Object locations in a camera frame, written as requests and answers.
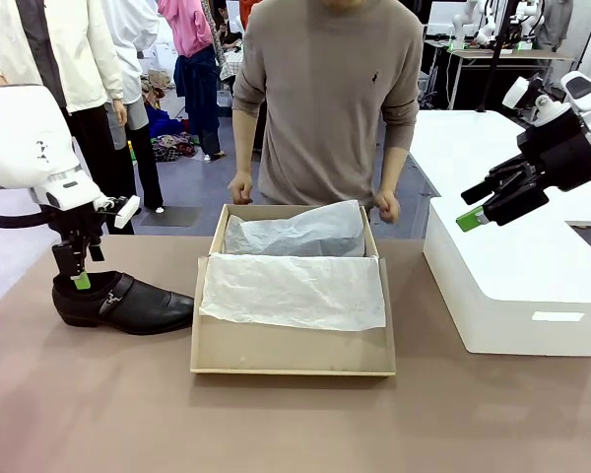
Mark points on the person's right forearm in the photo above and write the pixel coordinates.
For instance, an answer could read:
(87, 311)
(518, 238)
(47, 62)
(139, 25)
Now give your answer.
(246, 143)

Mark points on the black leather shoe with buckle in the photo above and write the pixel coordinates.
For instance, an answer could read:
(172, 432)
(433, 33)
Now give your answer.
(138, 305)

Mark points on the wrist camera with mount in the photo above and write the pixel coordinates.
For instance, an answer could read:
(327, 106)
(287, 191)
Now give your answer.
(127, 212)
(515, 93)

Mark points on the white tissue paper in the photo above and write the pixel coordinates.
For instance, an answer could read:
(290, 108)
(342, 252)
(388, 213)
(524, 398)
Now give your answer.
(295, 290)

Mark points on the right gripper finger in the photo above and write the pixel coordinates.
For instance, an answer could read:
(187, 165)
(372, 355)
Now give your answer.
(478, 193)
(517, 202)

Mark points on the bystander in white jacket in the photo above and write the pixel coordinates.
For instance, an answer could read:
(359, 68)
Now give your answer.
(91, 54)

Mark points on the person's left forearm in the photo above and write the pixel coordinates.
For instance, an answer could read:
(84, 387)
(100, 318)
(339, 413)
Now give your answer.
(395, 167)

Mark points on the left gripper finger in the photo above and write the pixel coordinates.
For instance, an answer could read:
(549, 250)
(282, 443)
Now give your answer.
(96, 252)
(68, 258)

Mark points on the cardboard shoe box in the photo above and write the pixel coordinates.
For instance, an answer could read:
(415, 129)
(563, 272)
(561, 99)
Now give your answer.
(285, 350)

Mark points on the pile of clothes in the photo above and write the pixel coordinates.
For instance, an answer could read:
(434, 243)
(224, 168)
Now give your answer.
(170, 143)

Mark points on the small white cabinet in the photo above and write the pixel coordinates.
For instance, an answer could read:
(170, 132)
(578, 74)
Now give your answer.
(426, 86)

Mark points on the brown-topped lab table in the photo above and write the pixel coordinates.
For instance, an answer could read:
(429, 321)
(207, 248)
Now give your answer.
(512, 54)

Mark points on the small white robot arm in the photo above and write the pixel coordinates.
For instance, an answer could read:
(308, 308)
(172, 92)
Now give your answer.
(524, 20)
(460, 27)

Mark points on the dark grey floor mat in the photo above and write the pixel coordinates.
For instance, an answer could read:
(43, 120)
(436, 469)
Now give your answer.
(170, 217)

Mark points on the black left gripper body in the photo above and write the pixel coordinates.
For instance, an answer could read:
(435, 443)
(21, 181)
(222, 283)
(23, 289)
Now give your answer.
(76, 224)

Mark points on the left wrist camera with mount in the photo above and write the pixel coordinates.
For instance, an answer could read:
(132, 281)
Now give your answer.
(127, 212)

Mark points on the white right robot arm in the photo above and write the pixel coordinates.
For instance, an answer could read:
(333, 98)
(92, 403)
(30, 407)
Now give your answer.
(586, 98)

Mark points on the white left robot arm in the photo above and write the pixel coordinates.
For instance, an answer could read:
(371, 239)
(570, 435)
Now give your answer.
(24, 143)

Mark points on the person in beige sweater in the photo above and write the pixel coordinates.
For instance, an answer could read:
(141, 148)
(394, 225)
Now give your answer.
(325, 98)

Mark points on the bystander in white shirt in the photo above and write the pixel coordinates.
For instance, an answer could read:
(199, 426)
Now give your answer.
(133, 44)

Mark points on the bystander in pink hoodie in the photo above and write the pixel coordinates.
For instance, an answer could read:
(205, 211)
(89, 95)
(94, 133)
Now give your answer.
(189, 29)

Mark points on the large white plastic box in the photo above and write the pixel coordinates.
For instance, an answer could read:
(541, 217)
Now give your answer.
(517, 276)

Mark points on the person's right hand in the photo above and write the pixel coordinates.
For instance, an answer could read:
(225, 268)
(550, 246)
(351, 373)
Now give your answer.
(240, 189)

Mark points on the white label on box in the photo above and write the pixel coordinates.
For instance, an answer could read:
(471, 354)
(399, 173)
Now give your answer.
(557, 316)

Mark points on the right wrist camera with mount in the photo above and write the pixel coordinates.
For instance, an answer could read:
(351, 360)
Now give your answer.
(515, 93)

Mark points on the person's left hand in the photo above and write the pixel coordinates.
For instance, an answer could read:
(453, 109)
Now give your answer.
(388, 207)

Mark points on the black tripod pole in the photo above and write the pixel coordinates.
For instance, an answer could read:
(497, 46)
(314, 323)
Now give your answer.
(492, 64)

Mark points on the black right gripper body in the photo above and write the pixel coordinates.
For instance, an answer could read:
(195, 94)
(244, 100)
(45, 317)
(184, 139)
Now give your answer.
(566, 153)

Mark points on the white table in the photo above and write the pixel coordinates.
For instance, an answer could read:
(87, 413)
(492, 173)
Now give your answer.
(453, 143)

